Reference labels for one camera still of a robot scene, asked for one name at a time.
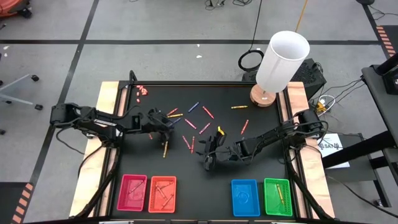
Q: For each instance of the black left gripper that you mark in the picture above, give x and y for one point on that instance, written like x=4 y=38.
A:
x=152 y=121

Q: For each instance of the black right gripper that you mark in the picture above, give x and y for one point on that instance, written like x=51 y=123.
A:
x=222 y=149

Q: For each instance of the blue crayon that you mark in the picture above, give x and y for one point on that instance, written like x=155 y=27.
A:
x=193 y=107
x=176 y=120

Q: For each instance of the yellow crayon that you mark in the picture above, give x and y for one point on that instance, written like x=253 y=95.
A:
x=165 y=150
x=280 y=194
x=176 y=115
x=239 y=107

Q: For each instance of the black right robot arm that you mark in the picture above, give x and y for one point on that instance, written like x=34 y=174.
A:
x=273 y=133

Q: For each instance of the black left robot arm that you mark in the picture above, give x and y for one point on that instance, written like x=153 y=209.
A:
x=93 y=119

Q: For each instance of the yellow tape strip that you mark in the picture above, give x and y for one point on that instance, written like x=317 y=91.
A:
x=221 y=130

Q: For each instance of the orange plastic bin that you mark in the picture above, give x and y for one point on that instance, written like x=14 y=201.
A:
x=155 y=205

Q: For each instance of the blue plastic bin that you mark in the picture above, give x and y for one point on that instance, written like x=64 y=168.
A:
x=245 y=205

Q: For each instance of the light wooden side board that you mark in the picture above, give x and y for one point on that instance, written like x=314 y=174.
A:
x=297 y=96
x=105 y=99

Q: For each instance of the pink plastic bin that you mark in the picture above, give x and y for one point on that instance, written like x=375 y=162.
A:
x=132 y=203

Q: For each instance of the green plastic bin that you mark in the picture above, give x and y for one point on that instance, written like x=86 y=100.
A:
x=270 y=202

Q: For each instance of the white shade wooden table lamp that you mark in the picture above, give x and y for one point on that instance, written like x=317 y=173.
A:
x=280 y=65

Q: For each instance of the white printed paper sheet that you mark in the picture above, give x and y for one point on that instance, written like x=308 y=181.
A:
x=331 y=146

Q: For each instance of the black computer case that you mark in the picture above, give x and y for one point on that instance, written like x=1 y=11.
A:
x=311 y=79

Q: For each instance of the grey office chair base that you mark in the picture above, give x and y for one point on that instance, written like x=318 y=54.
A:
x=18 y=99

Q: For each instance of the black neighbouring workstation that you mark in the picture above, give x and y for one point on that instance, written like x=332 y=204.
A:
x=381 y=102

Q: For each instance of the orange wheeled base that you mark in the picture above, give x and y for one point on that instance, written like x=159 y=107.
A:
x=12 y=6

